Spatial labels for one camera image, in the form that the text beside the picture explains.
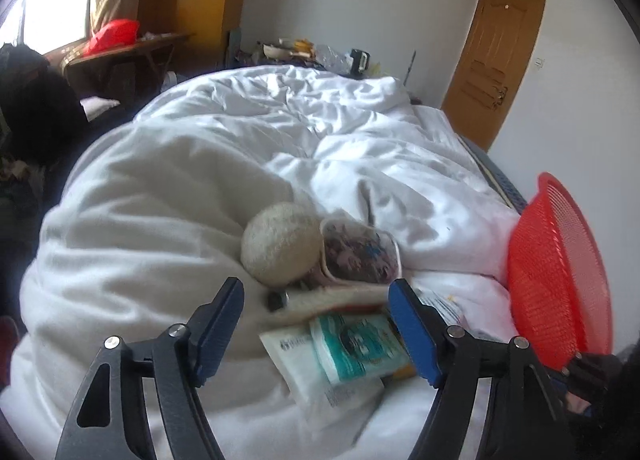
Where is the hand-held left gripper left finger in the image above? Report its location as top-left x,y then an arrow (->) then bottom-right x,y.
54,276 -> 246,460

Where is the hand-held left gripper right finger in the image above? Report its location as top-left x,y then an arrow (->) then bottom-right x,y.
387,279 -> 583,460

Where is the teal tissue packet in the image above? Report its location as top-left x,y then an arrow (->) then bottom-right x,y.
309,312 -> 413,386

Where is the cartoon printed pouch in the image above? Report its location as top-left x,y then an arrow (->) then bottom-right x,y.
319,218 -> 404,287

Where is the white tissue packet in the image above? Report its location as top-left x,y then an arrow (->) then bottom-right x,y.
259,325 -> 386,411

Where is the cream fluffy plush ball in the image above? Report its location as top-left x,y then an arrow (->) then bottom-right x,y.
241,202 -> 323,289

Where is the red plastic mesh basket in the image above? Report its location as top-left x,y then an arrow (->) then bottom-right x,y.
506,172 -> 613,376

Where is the white printed packet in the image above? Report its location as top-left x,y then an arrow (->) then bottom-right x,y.
417,287 -> 468,331

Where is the white duvet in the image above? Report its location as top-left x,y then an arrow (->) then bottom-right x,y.
10,64 -> 531,460

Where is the white folded cloth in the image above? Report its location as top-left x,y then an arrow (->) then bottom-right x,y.
80,97 -> 121,119

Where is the brown wooden door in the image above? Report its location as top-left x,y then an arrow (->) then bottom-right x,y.
441,0 -> 548,153

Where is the white bowl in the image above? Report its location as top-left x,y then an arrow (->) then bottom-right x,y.
262,42 -> 296,60

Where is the dark wooden desk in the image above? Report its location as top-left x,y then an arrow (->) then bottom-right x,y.
62,32 -> 193,90

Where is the red bag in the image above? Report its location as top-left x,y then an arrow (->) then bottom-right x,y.
82,20 -> 142,56

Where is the bright window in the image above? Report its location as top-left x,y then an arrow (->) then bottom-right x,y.
0,0 -> 93,58

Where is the grey bed frame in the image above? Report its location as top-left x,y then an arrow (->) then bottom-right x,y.
465,137 -> 528,213

